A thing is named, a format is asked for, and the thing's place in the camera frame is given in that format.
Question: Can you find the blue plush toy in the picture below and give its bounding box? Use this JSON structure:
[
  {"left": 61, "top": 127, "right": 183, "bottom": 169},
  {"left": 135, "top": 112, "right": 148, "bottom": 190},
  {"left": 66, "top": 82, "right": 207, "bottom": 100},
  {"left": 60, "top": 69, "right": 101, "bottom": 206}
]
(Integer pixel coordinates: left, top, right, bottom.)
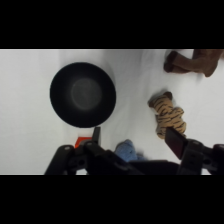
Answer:
[{"left": 114, "top": 139, "right": 145, "bottom": 163}]

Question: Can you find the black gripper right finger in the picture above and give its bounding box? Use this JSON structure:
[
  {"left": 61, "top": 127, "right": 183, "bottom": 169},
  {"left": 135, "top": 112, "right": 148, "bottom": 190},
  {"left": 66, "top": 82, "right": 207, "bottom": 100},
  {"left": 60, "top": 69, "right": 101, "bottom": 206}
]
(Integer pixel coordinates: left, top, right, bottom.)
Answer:
[{"left": 165, "top": 127, "right": 224, "bottom": 176}]

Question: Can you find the red cube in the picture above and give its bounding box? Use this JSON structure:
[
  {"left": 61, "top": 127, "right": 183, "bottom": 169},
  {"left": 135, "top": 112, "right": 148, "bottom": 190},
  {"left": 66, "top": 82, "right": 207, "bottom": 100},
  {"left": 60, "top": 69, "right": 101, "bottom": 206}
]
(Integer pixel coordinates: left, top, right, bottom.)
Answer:
[{"left": 74, "top": 134, "right": 93, "bottom": 149}]

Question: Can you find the striped tiger plush toy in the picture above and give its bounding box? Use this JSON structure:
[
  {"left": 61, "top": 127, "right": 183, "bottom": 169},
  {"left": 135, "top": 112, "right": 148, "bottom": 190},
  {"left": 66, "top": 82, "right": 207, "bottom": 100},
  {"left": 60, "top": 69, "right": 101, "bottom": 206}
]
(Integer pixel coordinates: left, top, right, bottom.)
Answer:
[{"left": 147, "top": 91, "right": 188, "bottom": 140}]

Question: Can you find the brown dog plush toy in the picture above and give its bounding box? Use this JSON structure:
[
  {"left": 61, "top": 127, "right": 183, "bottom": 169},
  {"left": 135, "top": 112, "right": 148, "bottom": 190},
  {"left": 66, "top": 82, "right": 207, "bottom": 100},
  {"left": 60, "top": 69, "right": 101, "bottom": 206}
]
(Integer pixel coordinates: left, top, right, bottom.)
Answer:
[{"left": 163, "top": 49, "right": 224, "bottom": 78}]

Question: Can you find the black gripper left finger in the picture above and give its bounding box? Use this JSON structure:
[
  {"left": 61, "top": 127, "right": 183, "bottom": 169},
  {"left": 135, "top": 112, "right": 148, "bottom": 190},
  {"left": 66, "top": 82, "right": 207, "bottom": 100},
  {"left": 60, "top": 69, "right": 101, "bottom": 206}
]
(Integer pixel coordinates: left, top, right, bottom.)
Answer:
[{"left": 45, "top": 126, "right": 114, "bottom": 176}]

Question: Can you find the black bowl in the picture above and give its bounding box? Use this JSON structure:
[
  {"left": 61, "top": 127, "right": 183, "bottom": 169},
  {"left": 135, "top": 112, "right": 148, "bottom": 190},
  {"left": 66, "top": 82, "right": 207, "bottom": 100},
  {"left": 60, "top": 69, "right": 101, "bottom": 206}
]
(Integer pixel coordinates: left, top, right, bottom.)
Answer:
[{"left": 49, "top": 61, "right": 117, "bottom": 129}]

